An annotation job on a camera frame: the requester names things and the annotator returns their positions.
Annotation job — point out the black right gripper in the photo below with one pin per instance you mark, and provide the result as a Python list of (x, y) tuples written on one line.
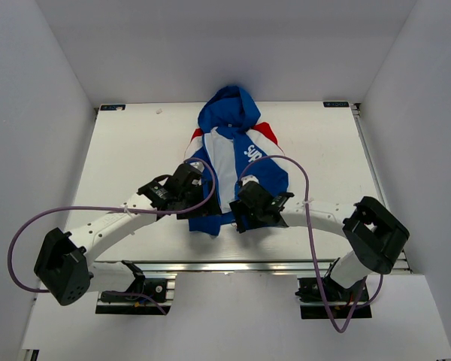
[(240, 209)]

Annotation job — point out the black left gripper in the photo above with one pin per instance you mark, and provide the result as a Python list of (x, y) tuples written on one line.
[(212, 207)]

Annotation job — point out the blue white red hooded jacket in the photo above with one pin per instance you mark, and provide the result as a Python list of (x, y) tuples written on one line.
[(230, 136)]

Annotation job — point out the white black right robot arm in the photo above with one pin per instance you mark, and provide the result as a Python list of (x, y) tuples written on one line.
[(375, 235)]

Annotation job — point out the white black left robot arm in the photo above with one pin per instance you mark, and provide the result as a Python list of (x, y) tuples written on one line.
[(67, 263)]

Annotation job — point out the blue left corner label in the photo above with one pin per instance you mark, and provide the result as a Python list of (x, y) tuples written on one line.
[(112, 108)]

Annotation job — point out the blue corner label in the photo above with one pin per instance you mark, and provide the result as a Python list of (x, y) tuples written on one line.
[(112, 108), (330, 104)]

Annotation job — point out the blue right corner label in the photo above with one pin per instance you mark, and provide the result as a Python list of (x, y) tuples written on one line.
[(330, 104)]

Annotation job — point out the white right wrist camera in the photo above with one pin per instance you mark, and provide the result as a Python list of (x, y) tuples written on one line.
[(247, 179)]

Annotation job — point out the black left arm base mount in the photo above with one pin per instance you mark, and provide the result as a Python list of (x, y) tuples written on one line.
[(124, 289)]

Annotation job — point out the aluminium front table rail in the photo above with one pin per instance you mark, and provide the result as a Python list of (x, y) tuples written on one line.
[(293, 267)]

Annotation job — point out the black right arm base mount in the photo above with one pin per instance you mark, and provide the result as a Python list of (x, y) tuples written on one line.
[(340, 300)]

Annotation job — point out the aluminium right side rail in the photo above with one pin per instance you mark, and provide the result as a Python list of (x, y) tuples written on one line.
[(355, 109)]

